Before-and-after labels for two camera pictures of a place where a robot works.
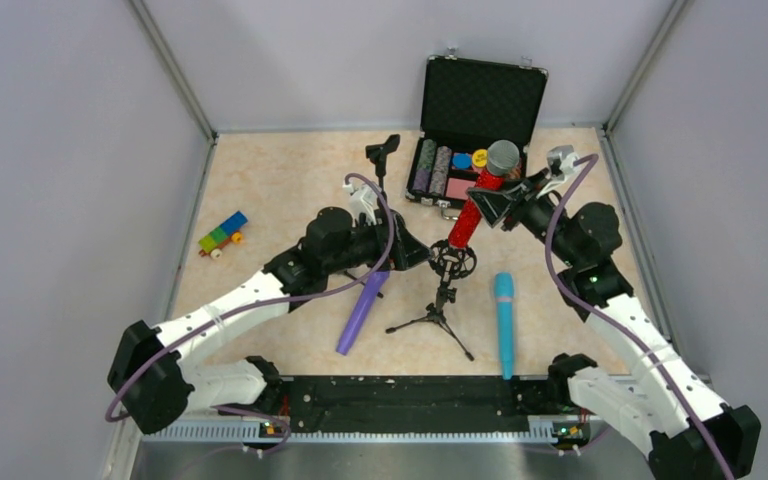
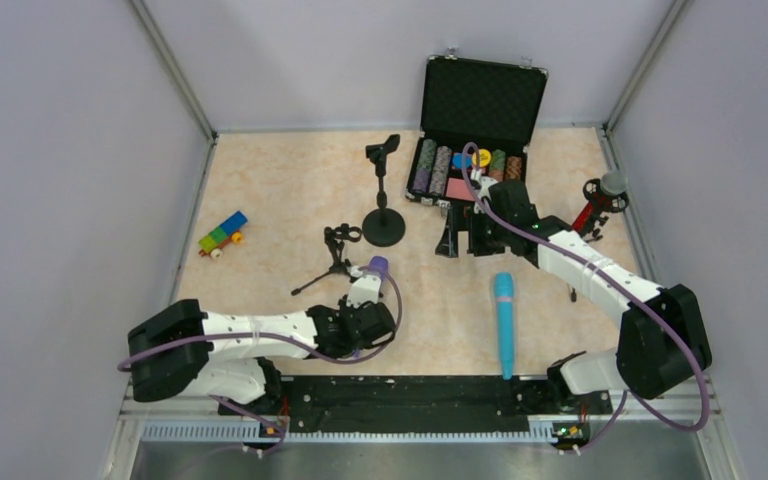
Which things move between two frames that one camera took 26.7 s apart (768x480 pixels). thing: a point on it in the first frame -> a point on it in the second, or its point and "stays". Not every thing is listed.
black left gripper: (396, 238) -> (363, 321)
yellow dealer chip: (480, 157) stays
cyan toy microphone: (504, 291) stays
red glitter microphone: (503, 156) -> (612, 183)
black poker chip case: (468, 104) stays
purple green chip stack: (424, 166) stays
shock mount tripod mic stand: (449, 263) -> (604, 203)
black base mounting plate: (409, 404) stays
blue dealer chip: (462, 160) stays
